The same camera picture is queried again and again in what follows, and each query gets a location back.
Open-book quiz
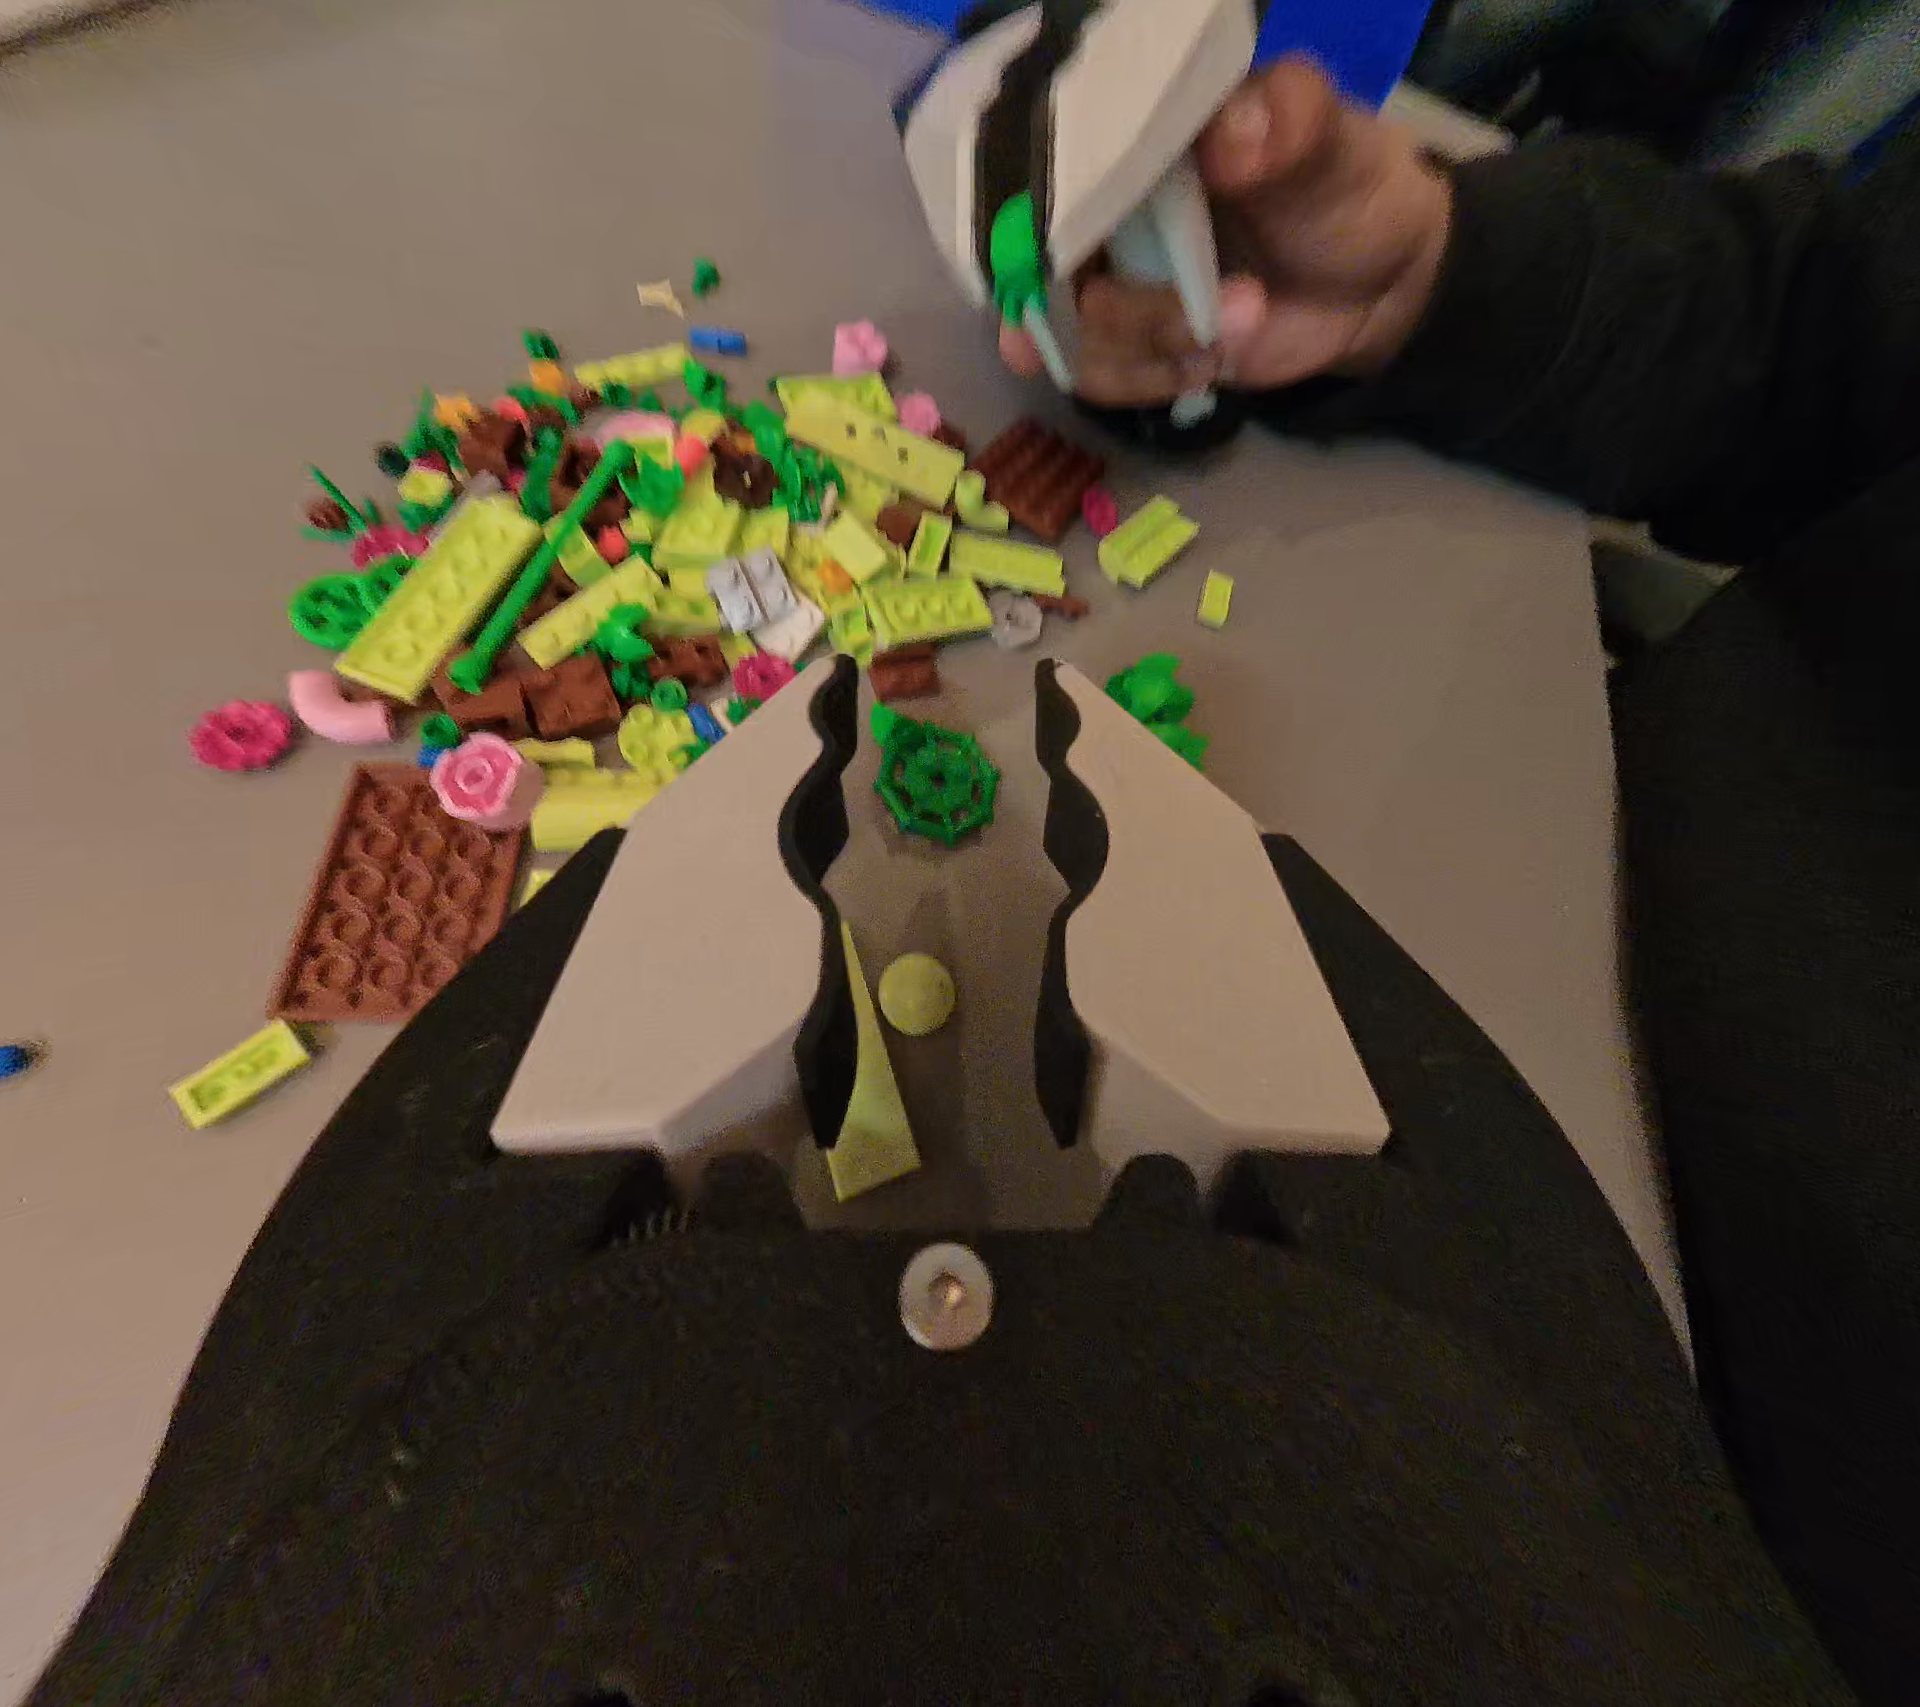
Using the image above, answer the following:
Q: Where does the green leafy brick plant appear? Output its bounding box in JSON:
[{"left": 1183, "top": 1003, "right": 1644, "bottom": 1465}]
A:
[{"left": 870, "top": 703, "right": 1002, "bottom": 848}]

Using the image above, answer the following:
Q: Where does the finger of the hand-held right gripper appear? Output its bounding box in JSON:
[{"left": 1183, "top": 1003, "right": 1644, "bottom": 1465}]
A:
[
  {"left": 1045, "top": 0, "right": 1264, "bottom": 279},
  {"left": 900, "top": 33, "right": 1056, "bottom": 307}
]

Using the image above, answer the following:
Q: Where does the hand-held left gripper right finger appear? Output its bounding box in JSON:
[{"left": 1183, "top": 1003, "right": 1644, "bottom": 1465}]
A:
[{"left": 1035, "top": 660, "right": 1395, "bottom": 1201}]

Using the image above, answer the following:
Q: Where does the long wide lime plate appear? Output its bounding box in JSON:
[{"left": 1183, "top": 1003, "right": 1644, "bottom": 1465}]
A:
[{"left": 329, "top": 491, "right": 548, "bottom": 709}]

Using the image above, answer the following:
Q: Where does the person's right hand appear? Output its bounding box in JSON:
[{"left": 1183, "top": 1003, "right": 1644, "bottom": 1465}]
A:
[{"left": 997, "top": 56, "right": 1452, "bottom": 409}]

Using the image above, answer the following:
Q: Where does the lime face print tile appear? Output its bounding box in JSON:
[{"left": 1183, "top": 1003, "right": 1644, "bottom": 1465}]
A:
[{"left": 781, "top": 396, "right": 968, "bottom": 509}]

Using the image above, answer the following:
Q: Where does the green leafy stalk piece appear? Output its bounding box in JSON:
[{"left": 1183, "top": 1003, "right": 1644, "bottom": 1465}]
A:
[{"left": 986, "top": 189, "right": 1056, "bottom": 328}]

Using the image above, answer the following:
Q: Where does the green leaf cluster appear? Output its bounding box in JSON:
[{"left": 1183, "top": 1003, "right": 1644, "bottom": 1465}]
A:
[{"left": 1106, "top": 652, "right": 1212, "bottom": 772}]

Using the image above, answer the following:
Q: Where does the pink printed round tile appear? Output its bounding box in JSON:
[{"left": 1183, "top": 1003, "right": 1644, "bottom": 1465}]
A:
[{"left": 430, "top": 732, "right": 548, "bottom": 828}]

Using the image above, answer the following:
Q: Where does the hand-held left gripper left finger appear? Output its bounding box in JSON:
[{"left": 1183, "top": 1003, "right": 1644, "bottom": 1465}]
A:
[{"left": 487, "top": 656, "right": 868, "bottom": 1164}]

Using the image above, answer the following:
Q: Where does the pile of small toy bricks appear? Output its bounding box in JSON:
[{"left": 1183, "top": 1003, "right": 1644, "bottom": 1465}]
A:
[{"left": 282, "top": 318, "right": 1236, "bottom": 1207}]

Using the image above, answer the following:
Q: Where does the lime ridged toy brick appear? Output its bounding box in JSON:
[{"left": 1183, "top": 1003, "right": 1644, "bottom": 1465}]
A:
[{"left": 1097, "top": 491, "right": 1199, "bottom": 588}]

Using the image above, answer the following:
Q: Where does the green toy stem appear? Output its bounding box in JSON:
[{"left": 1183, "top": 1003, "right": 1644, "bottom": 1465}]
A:
[{"left": 448, "top": 439, "right": 639, "bottom": 700}]

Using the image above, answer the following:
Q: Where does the brown toy brick plate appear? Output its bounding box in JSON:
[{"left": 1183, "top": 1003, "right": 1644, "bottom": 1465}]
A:
[
  {"left": 268, "top": 763, "right": 525, "bottom": 1022},
  {"left": 968, "top": 416, "right": 1106, "bottom": 542}
]

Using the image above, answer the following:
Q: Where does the pink curved toy tube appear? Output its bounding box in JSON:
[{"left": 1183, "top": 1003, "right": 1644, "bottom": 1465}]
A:
[{"left": 282, "top": 667, "right": 399, "bottom": 743}]

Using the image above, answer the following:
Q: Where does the green toy wheel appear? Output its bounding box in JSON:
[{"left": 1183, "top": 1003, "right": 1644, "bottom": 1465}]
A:
[{"left": 287, "top": 569, "right": 395, "bottom": 656}]

